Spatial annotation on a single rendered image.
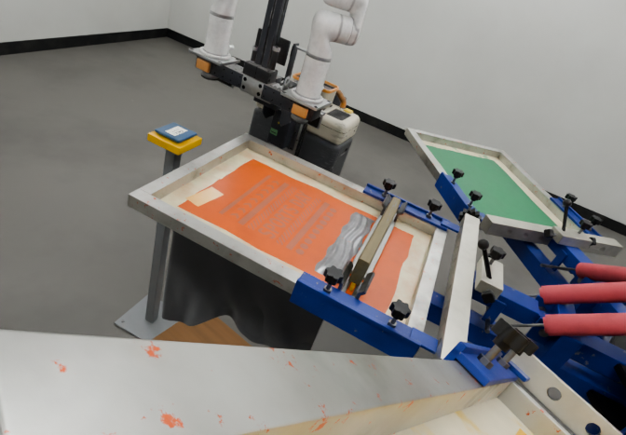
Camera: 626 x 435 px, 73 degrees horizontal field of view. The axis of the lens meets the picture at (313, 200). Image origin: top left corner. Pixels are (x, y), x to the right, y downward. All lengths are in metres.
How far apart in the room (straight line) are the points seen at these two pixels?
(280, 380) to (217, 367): 0.03
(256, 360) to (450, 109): 4.81
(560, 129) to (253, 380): 4.91
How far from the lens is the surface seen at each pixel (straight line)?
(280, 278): 1.01
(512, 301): 1.22
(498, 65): 4.86
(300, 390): 0.20
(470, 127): 4.98
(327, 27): 1.57
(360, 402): 0.23
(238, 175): 1.38
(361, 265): 1.03
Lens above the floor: 1.66
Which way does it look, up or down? 31 degrees down
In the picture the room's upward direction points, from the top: 19 degrees clockwise
